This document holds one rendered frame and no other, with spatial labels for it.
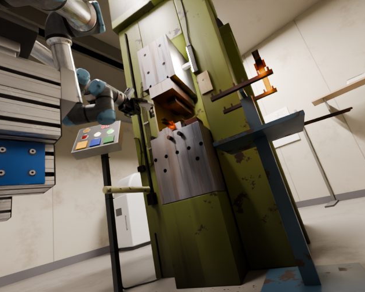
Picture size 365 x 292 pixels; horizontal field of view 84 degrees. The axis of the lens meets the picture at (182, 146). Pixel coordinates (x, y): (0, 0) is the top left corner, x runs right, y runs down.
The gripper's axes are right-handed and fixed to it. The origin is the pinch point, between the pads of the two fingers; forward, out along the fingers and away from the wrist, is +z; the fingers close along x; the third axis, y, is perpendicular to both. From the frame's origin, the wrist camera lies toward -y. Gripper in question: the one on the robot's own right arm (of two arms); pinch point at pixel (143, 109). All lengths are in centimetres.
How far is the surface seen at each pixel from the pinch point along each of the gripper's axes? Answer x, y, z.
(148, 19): -6, -119, 45
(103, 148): -47.8, 5.2, 12.4
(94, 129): -60, -16, 17
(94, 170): -275, -58, 199
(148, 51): -6, -69, 31
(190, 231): 0, 71, 25
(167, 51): 11, -59, 31
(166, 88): 2.8, -28.9, 30.7
